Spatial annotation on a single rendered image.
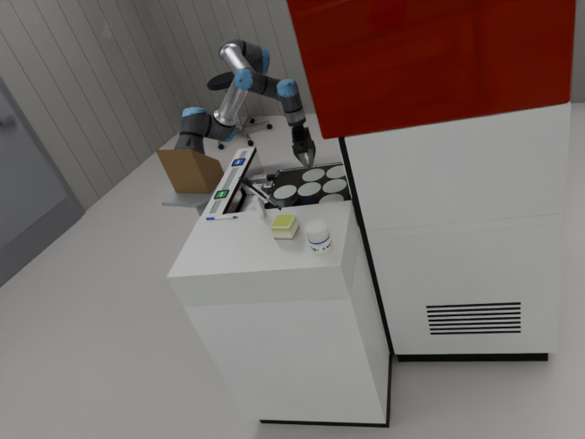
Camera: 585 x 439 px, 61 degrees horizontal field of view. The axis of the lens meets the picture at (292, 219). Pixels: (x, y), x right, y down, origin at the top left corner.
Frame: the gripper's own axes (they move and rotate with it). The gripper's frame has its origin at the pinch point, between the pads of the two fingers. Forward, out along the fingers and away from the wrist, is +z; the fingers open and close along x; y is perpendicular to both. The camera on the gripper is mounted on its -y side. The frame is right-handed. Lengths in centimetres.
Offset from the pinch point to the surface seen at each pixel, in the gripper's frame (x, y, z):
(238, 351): 43, -45, 46
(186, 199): 64, 33, 18
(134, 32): 148, 334, -18
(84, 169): 209, 229, 64
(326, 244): -1, -52, 2
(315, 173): -1.2, 11.8, 10.2
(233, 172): 34.9, 22.3, 4.6
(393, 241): -24.8, -28.2, 25.2
